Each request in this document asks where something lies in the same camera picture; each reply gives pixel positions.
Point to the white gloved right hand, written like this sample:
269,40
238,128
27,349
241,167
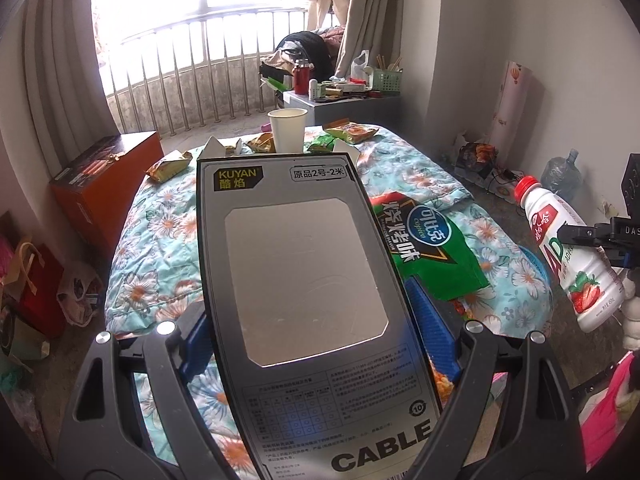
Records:
631,311

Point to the orange snack packet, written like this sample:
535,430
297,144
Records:
350,132

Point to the black backpack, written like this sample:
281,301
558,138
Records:
311,47

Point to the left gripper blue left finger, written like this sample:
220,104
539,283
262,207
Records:
195,347

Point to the green plastic basket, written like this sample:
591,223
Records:
386,81

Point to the grey side cabinet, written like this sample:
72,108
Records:
383,111

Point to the yellow crumpled wrapper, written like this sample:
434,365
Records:
262,144

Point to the yellow wrapped cake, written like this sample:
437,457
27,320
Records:
169,166

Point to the metal balcony railing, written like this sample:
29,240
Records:
190,73

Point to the orange cardboard box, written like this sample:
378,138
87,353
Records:
96,189

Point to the small green snack packet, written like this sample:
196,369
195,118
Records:
321,144

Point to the green chip bag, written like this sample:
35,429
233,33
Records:
425,244

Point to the grey right curtain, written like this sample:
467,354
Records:
374,26

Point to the grey left curtain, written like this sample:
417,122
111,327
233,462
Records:
64,88

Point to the large clear water jug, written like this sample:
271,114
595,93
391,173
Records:
562,177

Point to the white strawberry milk bottle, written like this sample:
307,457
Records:
584,273

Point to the white paper cup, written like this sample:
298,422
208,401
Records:
288,129

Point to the rolled floral paper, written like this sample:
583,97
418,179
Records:
508,111

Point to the grey curtain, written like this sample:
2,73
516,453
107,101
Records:
374,26
64,88

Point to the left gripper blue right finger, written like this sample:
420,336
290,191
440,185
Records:
439,324

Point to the red thermos bottle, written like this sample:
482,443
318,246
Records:
301,76

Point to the white power strip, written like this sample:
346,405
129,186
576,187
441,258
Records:
494,180

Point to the floral blue quilt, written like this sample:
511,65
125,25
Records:
155,272

